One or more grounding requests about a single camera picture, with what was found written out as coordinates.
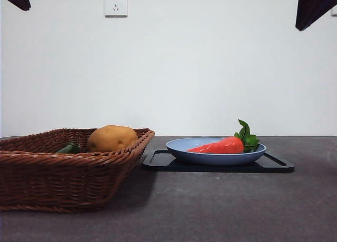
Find orange carrot with green leaves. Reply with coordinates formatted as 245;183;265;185
185;119;261;155

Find blue round plate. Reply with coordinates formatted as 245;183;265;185
165;137;267;166

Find green pepper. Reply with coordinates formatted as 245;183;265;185
55;142;81;155

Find yellow-brown potato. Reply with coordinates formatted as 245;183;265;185
87;124;138;153

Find brown wicker basket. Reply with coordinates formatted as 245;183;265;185
0;128;156;214

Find black rectangular tray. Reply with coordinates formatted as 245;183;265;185
142;149;295;174

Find white wall power socket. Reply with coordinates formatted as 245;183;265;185
105;0;128;18

